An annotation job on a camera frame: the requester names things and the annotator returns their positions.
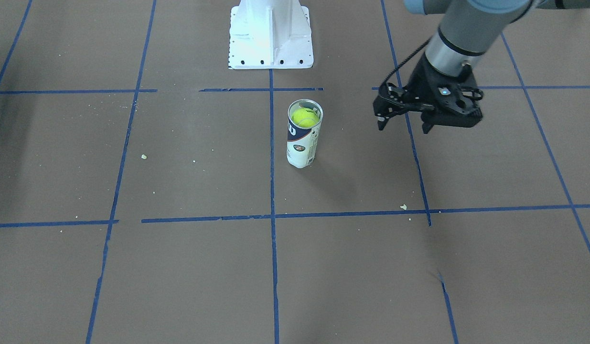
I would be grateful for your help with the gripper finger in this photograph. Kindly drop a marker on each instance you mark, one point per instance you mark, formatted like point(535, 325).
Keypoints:
point(389, 102)
point(429, 121)

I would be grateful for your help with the yellow tennis ball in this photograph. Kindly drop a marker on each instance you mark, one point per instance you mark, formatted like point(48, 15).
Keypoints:
point(305, 118)

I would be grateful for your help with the clear tennis ball can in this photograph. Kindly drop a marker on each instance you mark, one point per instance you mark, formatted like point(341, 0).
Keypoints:
point(302, 143)

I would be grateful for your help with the white pedestal column base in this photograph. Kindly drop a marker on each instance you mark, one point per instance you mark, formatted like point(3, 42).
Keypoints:
point(266, 34)

